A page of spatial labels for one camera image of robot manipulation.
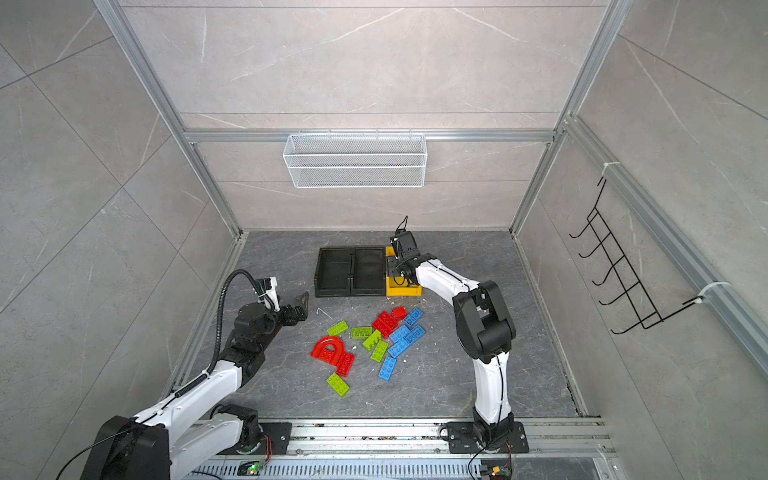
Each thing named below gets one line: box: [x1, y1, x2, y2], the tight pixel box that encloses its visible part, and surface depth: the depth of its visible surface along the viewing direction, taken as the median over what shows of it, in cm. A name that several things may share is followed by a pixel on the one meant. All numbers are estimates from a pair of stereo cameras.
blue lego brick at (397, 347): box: [388, 338, 411, 359], surface depth 90 cm
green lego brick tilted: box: [362, 329, 382, 351], surface depth 90 cm
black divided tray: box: [314, 246, 387, 298], surface depth 107 cm
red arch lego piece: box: [310, 336, 345, 367], surface depth 90 cm
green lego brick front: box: [326, 372, 350, 398], surface depth 82 cm
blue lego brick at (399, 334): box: [389, 325, 412, 344], surface depth 92 cm
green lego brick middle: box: [351, 327, 373, 340], surface depth 92 cm
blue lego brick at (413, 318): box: [404, 307, 424, 330], surface depth 95 cm
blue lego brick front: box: [378, 356, 397, 381], surface depth 85 cm
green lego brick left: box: [327, 320, 349, 337], surface depth 94 cm
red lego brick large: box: [372, 311, 398, 339], surface depth 94 cm
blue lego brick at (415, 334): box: [402, 325, 426, 343], surface depth 92 cm
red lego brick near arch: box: [336, 352, 355, 378], surface depth 86 cm
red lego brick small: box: [391, 306, 407, 321], surface depth 97 cm
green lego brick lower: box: [370, 340, 389, 363], surface depth 90 cm
